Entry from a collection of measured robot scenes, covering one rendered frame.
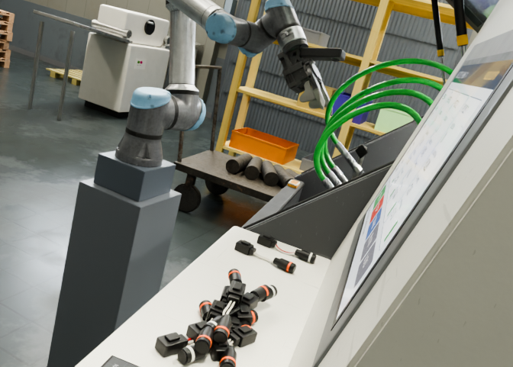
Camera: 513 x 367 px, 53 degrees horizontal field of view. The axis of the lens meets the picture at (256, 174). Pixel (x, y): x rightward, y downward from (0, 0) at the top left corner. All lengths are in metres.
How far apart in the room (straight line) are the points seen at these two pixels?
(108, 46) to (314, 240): 5.55
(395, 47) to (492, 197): 6.68
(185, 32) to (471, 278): 1.51
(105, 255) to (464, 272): 1.46
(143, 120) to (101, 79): 4.90
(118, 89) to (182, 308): 5.66
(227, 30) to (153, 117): 0.39
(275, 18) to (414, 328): 1.21
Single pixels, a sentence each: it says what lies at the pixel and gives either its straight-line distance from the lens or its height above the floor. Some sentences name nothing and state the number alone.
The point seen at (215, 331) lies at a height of 1.01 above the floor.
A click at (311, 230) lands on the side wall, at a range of 1.08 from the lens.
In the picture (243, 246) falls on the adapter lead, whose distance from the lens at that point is 0.98.
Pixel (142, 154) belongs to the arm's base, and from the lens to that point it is 1.65.
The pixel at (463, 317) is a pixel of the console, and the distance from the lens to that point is 0.35.
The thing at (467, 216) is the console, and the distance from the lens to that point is 0.33.
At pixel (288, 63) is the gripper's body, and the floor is 1.32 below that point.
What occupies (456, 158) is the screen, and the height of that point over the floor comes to 1.33.
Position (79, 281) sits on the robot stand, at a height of 0.47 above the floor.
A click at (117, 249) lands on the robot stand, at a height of 0.64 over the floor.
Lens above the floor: 1.38
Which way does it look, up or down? 15 degrees down
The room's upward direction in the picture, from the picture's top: 15 degrees clockwise
